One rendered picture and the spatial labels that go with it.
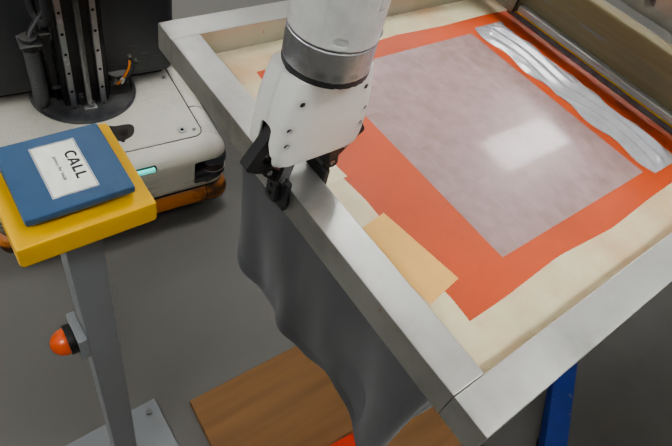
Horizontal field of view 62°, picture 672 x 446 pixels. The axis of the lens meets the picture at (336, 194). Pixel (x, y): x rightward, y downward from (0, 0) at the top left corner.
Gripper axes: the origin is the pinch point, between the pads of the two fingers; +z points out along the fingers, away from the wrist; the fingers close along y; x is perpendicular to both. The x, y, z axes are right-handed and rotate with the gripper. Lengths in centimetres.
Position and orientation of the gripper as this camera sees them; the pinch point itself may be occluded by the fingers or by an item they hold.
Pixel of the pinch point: (297, 181)
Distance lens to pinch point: 57.1
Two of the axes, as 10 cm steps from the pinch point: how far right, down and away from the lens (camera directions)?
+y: -7.9, 3.3, -5.2
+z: -2.1, 6.5, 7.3
